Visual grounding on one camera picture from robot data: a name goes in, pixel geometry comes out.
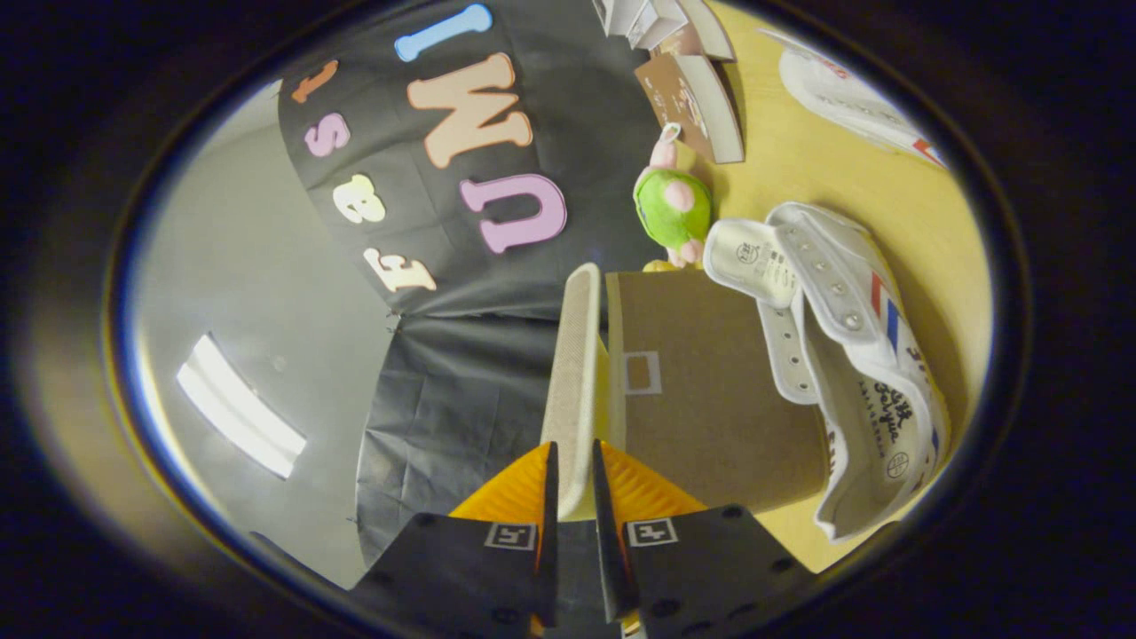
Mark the green and pink plush toy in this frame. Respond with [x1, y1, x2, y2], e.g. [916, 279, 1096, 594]
[633, 122, 714, 269]

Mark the dark brown book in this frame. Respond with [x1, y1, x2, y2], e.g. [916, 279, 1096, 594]
[655, 0, 736, 63]

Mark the white patterned book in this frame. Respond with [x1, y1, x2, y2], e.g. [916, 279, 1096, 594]
[626, 0, 689, 50]

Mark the light brown book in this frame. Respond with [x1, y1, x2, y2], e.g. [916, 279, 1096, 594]
[634, 51, 745, 165]

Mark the beige fabric storage box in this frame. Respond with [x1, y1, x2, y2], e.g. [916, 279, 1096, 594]
[540, 262, 831, 522]

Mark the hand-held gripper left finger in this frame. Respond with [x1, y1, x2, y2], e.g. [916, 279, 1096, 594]
[351, 441, 560, 639]

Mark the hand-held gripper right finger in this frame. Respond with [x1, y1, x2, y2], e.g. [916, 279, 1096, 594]
[592, 439, 817, 639]

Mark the white canvas high-top shoe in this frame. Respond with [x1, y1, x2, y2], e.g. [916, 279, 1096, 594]
[704, 201, 952, 542]
[759, 27, 949, 170]

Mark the ceiling light panel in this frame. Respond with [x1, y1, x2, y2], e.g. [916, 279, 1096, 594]
[176, 333, 307, 480]

